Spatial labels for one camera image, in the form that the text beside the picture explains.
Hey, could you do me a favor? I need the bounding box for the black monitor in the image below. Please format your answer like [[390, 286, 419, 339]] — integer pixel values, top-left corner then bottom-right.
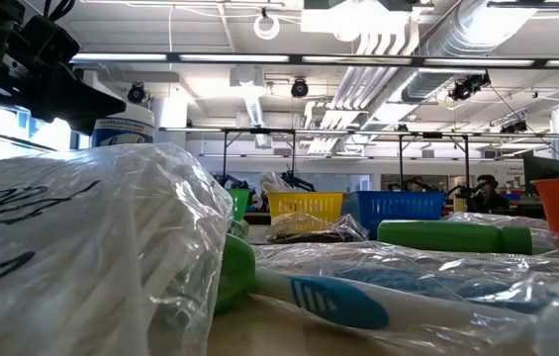
[[521, 155, 559, 197]]

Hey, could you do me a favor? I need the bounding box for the clear bag of cotton swabs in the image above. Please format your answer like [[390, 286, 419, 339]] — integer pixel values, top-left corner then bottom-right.
[[0, 141, 234, 356]]

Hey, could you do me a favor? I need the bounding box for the Lysol wipes canister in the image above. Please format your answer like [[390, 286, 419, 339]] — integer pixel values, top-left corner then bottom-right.
[[89, 102, 156, 148]]

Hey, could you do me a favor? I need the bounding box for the silver air duct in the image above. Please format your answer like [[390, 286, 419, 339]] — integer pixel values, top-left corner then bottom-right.
[[400, 0, 540, 103]]

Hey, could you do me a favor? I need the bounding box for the white ceiling conduit bundle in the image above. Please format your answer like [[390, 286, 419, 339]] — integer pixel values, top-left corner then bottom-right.
[[303, 29, 421, 155]]

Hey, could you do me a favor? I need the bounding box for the person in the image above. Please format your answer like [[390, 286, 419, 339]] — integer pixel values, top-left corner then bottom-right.
[[466, 173, 512, 215]]

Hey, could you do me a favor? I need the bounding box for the black background station frame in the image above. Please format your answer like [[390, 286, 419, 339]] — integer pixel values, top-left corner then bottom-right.
[[158, 127, 473, 192]]

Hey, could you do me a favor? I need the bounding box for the green plastic basket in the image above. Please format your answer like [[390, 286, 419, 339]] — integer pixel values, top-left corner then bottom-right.
[[225, 188, 251, 223]]

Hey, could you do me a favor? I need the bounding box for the yellow plastic basket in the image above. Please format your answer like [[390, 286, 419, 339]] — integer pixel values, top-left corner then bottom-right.
[[266, 191, 345, 223]]

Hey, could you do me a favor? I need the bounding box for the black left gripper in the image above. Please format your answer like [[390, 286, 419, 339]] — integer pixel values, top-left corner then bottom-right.
[[0, 0, 127, 134]]

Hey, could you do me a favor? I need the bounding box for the green travel shampoo bottle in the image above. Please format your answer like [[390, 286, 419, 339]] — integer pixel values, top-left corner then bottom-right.
[[376, 220, 535, 256], [214, 220, 257, 313]]

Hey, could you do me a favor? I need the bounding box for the blue plastic basket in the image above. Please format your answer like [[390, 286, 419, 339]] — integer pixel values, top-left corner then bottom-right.
[[355, 190, 447, 241]]

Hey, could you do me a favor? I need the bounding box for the white coiled cable loop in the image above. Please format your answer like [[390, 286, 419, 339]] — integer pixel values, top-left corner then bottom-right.
[[252, 13, 281, 41]]

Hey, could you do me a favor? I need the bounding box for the window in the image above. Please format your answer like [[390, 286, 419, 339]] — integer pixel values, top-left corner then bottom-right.
[[0, 98, 92, 167]]

